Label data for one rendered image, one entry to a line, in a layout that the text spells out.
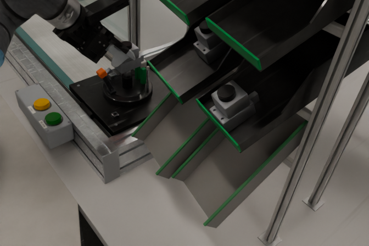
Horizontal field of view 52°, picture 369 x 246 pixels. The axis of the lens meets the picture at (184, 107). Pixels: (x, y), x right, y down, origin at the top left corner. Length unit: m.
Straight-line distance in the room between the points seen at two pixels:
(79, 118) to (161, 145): 0.27
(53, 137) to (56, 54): 0.43
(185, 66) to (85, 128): 0.35
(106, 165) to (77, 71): 0.43
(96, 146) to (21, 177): 0.22
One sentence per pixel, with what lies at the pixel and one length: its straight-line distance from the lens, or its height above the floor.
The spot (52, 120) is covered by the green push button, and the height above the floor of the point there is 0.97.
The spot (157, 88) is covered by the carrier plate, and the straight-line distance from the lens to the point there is 1.09.
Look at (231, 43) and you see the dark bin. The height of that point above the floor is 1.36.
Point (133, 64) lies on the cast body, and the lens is 1.01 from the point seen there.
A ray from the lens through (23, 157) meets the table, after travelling 1.09.
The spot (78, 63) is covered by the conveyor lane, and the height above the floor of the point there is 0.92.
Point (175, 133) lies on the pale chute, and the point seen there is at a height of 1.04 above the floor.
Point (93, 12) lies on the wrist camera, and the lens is 0.88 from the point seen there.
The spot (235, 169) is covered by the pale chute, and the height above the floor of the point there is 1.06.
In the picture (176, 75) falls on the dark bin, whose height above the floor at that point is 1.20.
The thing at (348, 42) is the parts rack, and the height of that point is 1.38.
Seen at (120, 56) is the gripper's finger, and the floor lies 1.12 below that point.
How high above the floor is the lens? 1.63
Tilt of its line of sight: 40 degrees down
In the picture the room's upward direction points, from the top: 6 degrees clockwise
